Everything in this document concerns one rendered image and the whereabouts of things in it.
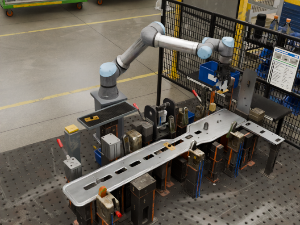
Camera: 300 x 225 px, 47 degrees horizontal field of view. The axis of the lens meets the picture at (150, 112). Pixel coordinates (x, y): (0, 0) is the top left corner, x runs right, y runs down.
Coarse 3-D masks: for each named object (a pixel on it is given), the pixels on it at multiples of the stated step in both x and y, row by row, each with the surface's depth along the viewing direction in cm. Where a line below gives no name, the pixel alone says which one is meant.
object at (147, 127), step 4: (144, 124) 226; (148, 124) 226; (144, 128) 223; (148, 128) 223; (152, 128) 226; (144, 132) 225; (148, 132) 225; (152, 132) 228; (144, 136) 226; (148, 136) 227; (144, 140) 227; (148, 140) 228; (144, 144) 230; (148, 144) 232; (148, 156) 237
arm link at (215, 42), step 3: (204, 39) 216; (207, 39) 215; (210, 39) 214; (213, 39) 215; (216, 39) 215; (219, 39) 215; (204, 42) 215; (213, 42) 212; (216, 42) 213; (219, 42) 213; (213, 45) 210; (216, 45) 213; (216, 48) 214
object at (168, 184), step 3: (165, 147) 221; (162, 150) 223; (165, 150) 221; (168, 165) 225; (168, 168) 227; (168, 171) 228; (168, 174) 230; (168, 177) 231; (168, 180) 233; (168, 183) 233; (171, 183) 233; (168, 186) 231
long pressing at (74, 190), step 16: (224, 112) 257; (192, 128) 238; (208, 128) 239; (224, 128) 239; (160, 144) 221; (128, 160) 206; (144, 160) 207; (160, 160) 207; (96, 176) 194; (112, 176) 194; (128, 176) 194; (64, 192) 183; (80, 192) 183; (96, 192) 183
